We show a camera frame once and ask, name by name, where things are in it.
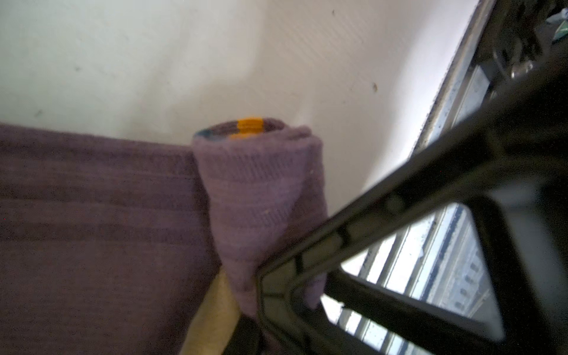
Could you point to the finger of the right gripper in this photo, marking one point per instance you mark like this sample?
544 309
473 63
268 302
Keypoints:
504 171

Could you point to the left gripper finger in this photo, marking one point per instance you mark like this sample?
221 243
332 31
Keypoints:
246 338

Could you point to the purple striped sock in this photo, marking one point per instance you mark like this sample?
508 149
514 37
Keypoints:
112 246

